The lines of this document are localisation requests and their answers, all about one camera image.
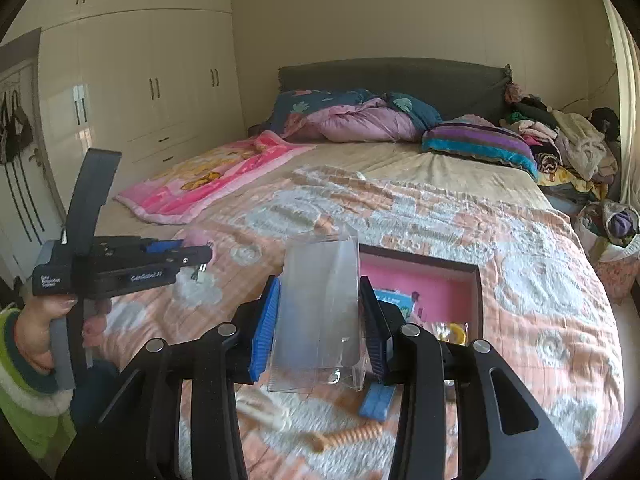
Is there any pink fluffy pompom clip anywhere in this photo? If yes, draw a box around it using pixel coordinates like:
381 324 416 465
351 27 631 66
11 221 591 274
182 226 217 281

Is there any clear plastic box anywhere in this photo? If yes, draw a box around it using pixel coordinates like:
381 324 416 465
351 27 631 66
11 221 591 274
268 224 366 393

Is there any cream hair claw clip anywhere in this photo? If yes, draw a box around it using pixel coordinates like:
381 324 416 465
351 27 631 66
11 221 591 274
235 388 292 432

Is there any blue small box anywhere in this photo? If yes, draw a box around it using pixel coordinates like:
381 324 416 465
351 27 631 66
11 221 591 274
358 382 396 422

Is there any orange spiral hair tie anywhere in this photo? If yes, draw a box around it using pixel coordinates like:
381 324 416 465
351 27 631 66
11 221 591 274
308 419 385 455

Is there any green striped left sleeve forearm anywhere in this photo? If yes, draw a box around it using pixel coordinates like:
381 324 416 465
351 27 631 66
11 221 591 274
1 308 76 471

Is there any person's left hand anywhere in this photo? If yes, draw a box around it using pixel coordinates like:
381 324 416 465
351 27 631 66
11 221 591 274
14 296 112 375

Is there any blue booklet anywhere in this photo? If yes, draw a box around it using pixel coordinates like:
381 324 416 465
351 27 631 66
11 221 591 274
374 288 419 320

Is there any pink cartoon blanket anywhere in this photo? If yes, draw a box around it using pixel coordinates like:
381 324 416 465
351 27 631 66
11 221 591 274
115 130 314 226

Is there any brown tray with pink lining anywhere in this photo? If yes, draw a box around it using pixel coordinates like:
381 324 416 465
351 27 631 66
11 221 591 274
359 244 483 342

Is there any peach cloud pattern quilt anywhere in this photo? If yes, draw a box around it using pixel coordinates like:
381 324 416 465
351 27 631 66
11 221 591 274
101 166 625 474

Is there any cream wardrobe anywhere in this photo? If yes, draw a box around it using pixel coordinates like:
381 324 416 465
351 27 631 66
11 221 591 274
10 0 244 202

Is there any purple and teal folded duvet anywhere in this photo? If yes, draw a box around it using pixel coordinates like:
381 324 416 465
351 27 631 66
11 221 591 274
265 89 442 143

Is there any striped purple teal pillow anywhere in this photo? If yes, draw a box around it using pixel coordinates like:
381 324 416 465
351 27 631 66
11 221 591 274
421 116 538 181

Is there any floral fabric basket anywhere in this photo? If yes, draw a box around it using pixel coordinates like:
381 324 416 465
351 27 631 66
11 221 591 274
573 200 639 302

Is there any dark grey headboard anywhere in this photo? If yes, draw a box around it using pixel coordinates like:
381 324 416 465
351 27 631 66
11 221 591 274
278 58 512 124

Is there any pile of clothes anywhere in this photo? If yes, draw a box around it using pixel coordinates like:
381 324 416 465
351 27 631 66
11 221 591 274
501 84 622 208

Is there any cream curtain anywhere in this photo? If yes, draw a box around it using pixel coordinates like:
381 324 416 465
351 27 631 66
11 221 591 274
603 0 640 209

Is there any yellow ring toy in bag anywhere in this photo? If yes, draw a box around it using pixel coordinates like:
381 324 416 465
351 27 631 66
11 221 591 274
431 322 469 346

